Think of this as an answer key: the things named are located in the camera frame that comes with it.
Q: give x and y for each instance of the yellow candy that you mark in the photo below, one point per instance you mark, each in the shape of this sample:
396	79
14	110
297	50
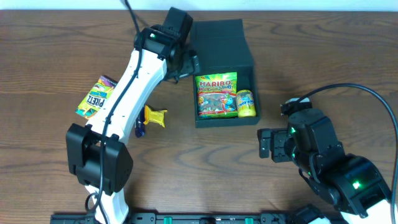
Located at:
151	116

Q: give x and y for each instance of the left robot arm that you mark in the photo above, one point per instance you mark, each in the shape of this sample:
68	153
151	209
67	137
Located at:
97	152

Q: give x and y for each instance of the Pretz snack box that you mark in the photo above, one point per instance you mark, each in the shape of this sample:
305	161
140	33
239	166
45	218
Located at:
96	97

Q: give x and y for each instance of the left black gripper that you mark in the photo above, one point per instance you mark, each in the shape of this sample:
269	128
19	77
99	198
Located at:
191	64

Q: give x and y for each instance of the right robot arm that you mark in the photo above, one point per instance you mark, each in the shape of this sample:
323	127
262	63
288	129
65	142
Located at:
351	184

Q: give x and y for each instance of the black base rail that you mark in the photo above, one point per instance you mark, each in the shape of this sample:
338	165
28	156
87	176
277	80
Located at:
151	218

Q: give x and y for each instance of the yellow Mentos gum bottle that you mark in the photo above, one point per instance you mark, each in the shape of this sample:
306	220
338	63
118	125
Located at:
245	104

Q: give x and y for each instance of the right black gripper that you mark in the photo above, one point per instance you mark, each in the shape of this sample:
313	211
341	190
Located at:
277	145

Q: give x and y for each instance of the dark blue candy bar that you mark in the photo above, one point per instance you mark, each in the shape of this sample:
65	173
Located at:
139	127

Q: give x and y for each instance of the Haribo gummy candy bag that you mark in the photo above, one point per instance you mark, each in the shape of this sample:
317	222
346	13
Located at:
216	95

